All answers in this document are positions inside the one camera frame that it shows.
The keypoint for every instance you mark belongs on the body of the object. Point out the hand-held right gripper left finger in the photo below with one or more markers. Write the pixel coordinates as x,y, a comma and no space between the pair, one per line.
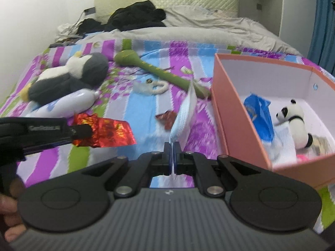
168,162

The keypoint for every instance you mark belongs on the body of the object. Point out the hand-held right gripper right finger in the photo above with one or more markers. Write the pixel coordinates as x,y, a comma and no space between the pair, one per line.
177,162

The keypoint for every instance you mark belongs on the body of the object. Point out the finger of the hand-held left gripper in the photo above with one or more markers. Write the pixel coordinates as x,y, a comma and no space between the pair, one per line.
49,147
81,131

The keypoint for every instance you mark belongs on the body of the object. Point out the red foil packet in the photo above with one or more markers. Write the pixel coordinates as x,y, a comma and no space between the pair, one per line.
112,132

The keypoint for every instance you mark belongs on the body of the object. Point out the brown snack packet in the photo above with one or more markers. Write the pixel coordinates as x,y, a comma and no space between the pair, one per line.
166,117

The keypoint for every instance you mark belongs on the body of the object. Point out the blue face mask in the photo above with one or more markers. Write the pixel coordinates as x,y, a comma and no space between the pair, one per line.
183,115

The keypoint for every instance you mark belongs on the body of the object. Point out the orange cardboard box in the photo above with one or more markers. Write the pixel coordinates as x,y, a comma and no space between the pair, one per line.
235,115

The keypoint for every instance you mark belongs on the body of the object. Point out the blue foil packet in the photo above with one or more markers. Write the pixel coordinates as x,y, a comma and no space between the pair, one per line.
257,112

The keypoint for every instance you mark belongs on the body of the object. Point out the small panda plush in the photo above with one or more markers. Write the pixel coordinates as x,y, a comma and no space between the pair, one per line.
295,125

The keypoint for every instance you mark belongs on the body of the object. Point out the pink soft item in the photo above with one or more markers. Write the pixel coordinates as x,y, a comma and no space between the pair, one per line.
303,158

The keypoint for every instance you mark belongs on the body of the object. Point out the beige fluffy cloth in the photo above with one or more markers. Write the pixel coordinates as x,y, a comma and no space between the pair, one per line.
323,143

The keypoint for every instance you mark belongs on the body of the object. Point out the person's left hand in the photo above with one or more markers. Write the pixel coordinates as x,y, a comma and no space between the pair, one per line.
9,214

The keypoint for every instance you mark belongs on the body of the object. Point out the white plastic bottle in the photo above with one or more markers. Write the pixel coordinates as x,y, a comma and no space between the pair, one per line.
76,100

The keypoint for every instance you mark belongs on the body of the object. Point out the striped floral bedsheet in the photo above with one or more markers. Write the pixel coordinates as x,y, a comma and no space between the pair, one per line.
157,104

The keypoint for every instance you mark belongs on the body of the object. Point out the grey penguin plush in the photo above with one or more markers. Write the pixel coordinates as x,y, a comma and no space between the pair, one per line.
78,68

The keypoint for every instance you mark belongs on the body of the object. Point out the clear plastic wrapper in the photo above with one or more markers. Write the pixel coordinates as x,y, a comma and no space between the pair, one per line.
142,89

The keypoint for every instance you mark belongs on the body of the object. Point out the grey cloth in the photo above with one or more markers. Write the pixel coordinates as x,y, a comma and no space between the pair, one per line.
62,43

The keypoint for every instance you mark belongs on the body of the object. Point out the green massage hammer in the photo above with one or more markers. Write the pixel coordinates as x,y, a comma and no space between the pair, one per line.
157,72

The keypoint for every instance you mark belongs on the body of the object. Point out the white crumpled cloth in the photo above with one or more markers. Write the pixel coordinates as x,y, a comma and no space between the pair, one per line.
66,30

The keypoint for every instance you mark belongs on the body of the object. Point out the black clothing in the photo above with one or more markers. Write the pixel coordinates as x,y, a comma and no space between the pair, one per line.
130,15

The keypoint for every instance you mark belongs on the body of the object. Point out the grey duvet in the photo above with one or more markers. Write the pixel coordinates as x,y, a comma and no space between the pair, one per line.
209,31

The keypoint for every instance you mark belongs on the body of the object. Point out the white wardrobe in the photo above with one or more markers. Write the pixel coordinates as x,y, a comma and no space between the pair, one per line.
293,10

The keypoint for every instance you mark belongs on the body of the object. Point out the blue curtain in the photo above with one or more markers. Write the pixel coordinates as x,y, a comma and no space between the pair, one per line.
324,31

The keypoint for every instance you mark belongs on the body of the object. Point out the black wall adapter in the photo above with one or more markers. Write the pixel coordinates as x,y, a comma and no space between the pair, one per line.
89,11

